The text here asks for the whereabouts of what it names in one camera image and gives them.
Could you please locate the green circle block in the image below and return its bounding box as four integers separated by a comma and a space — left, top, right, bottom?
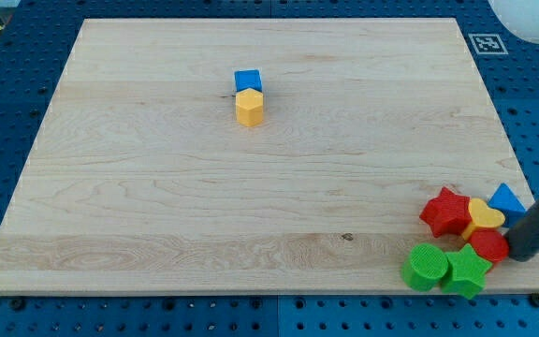
401, 243, 448, 292

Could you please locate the green star block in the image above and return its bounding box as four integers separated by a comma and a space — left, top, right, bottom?
440, 243, 493, 300

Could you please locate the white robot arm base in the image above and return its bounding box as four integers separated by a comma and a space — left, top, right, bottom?
488, 0, 539, 44

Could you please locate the red star block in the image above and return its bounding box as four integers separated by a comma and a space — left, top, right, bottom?
419, 186, 472, 238

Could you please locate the red circle block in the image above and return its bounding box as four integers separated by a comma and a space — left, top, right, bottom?
468, 229, 509, 265

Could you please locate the yellow hexagon block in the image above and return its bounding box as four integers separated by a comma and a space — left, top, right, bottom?
235, 88, 264, 127

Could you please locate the wooden board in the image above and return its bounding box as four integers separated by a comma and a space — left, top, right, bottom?
0, 18, 533, 297

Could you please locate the blue cube block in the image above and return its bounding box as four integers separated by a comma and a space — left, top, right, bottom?
234, 69, 263, 93

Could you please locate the yellow heart block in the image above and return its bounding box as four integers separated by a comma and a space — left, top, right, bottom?
461, 198, 505, 241

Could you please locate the blue triangle block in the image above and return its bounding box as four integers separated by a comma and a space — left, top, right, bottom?
488, 183, 526, 228

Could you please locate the fiducial marker tag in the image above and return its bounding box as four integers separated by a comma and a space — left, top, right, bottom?
468, 33, 508, 55

